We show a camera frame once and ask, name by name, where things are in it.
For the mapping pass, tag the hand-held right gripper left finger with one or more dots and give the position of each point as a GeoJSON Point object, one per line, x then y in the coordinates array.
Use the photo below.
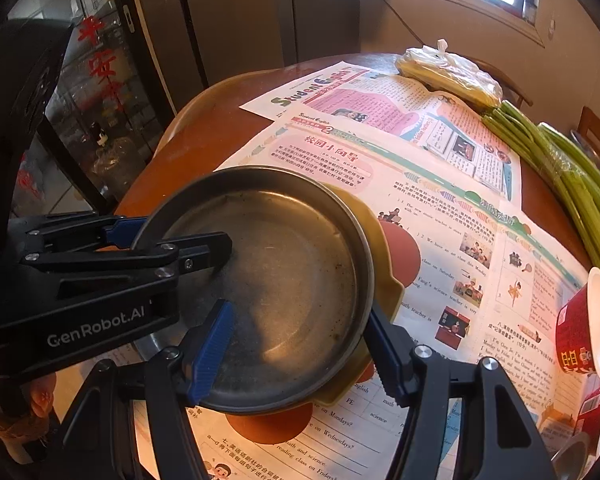
{"type": "Point", "coordinates": [212, 350]}

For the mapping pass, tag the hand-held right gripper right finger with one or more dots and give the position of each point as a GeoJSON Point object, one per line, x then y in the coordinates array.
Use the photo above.
{"type": "Point", "coordinates": [387, 355]}

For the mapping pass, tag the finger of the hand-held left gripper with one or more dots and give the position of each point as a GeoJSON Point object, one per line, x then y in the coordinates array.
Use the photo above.
{"type": "Point", "coordinates": [125, 232]}
{"type": "Point", "coordinates": [200, 252]}

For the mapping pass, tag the round metal plate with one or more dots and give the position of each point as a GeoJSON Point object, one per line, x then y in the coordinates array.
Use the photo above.
{"type": "Point", "coordinates": [280, 270]}

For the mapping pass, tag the yellow shell-shaped plate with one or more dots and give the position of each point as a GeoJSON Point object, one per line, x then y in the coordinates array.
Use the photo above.
{"type": "Point", "coordinates": [387, 270]}

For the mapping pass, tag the red bowl with white inside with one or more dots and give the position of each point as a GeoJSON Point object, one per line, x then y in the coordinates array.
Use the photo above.
{"type": "Point", "coordinates": [595, 400]}
{"type": "Point", "coordinates": [575, 340]}

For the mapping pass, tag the stainless steel bowl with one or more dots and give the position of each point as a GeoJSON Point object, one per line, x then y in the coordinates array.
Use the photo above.
{"type": "Point", "coordinates": [572, 455]}

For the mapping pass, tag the person's left hand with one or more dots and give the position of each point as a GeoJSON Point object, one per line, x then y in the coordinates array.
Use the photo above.
{"type": "Point", "coordinates": [37, 400]}

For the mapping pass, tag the glass door cabinet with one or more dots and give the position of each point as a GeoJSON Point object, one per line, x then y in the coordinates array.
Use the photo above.
{"type": "Point", "coordinates": [95, 110]}

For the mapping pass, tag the large printed newspaper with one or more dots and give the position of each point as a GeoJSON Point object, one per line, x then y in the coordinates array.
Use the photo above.
{"type": "Point", "coordinates": [480, 240]}

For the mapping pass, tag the pink printed newspaper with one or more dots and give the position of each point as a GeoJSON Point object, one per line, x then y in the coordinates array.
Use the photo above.
{"type": "Point", "coordinates": [380, 105]}

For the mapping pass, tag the grey refrigerator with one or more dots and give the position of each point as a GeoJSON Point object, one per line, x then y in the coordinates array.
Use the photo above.
{"type": "Point", "coordinates": [230, 20]}

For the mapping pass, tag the green celery bunch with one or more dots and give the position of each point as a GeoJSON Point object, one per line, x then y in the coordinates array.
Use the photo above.
{"type": "Point", "coordinates": [540, 160]}
{"type": "Point", "coordinates": [592, 187]}

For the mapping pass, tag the plastic bag of yellow food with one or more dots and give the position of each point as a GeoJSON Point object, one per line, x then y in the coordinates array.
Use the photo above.
{"type": "Point", "coordinates": [445, 72]}

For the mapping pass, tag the steel basin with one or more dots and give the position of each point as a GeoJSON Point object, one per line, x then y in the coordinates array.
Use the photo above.
{"type": "Point", "coordinates": [597, 155]}

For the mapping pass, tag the wooden chair with curved back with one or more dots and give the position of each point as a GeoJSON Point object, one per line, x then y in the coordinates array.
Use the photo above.
{"type": "Point", "coordinates": [510, 85]}

